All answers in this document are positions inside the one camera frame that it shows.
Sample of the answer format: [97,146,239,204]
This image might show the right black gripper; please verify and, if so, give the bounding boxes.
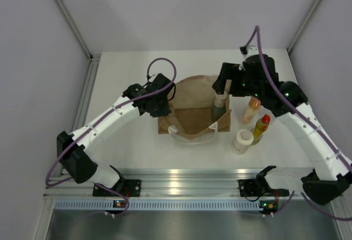
[213,63,263,100]

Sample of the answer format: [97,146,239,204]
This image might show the orange bottle pink cap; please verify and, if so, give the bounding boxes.
[242,97,261,124]

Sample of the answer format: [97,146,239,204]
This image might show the brown canvas tote bag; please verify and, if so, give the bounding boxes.
[157,75,231,144]

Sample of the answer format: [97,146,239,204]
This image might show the yellow bottle red cap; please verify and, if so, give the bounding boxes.
[251,114,271,145]

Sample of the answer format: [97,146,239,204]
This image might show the round white jar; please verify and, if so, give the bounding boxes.
[233,129,254,155]

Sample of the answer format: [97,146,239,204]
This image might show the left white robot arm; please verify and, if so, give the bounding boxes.
[57,73,175,196]

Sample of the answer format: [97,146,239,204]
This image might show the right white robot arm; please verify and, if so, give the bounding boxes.
[212,47,351,206]

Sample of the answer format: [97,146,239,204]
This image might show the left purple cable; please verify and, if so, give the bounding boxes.
[45,57,178,187]

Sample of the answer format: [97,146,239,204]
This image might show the purple cable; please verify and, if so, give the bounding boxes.
[244,25,352,221]
[45,57,178,187]

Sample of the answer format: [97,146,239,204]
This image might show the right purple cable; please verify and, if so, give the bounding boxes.
[244,25,352,221]

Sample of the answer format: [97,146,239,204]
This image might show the aluminium mounting rail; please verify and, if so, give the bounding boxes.
[43,167,343,200]

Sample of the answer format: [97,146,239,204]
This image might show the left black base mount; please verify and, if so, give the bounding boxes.
[92,179,141,198]

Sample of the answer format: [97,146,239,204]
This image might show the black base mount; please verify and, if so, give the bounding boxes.
[92,179,141,198]
[238,179,264,198]

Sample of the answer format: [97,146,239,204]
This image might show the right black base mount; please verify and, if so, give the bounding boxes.
[238,179,264,198]

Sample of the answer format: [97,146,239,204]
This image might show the right aluminium frame post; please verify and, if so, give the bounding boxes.
[287,0,324,55]

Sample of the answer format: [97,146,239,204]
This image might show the aluminium frame post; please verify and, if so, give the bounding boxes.
[53,0,92,60]
[287,0,324,55]

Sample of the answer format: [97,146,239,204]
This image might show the left aluminium frame post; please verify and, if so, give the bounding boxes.
[53,0,92,60]

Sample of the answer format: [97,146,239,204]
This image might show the slotted grey cable duct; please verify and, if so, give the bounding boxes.
[54,199,275,211]

